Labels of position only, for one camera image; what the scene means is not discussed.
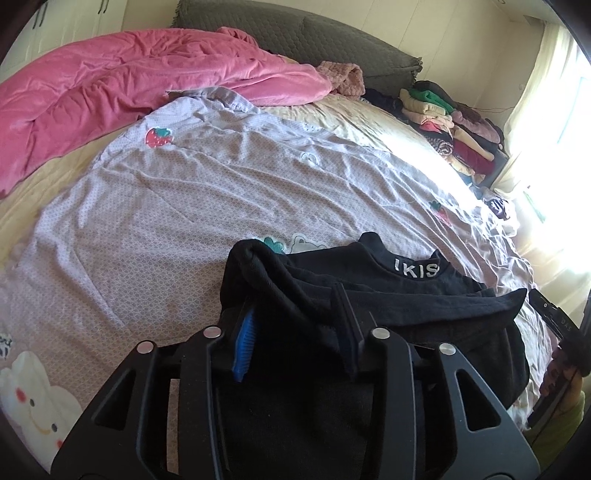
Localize white wardrobe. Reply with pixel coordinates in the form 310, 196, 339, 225
14, 0, 126, 54

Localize light green cloth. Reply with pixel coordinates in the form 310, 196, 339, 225
531, 392, 591, 464

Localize grey quilted headboard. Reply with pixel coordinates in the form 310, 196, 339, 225
173, 0, 424, 95

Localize pink fuzzy cloth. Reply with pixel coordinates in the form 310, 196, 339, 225
316, 61, 366, 97

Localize dark cloth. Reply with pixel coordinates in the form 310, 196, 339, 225
362, 88, 408, 117

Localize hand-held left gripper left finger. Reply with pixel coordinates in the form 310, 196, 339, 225
51, 302, 259, 480

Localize black sweater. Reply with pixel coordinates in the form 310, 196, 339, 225
221, 232, 531, 480

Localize purple striped cloth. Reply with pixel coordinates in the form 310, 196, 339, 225
484, 196, 519, 223

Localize person's right hand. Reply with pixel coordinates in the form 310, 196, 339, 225
542, 339, 586, 409

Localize lilac printed bed sheet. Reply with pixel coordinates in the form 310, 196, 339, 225
0, 85, 557, 472

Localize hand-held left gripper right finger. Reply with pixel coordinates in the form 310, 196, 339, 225
331, 282, 541, 480

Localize pile of folded clothes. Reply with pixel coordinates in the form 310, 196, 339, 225
398, 80, 509, 186

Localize pink quilt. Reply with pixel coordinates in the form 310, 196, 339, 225
0, 27, 334, 199

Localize cream curtain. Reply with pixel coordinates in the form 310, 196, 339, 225
492, 21, 591, 296

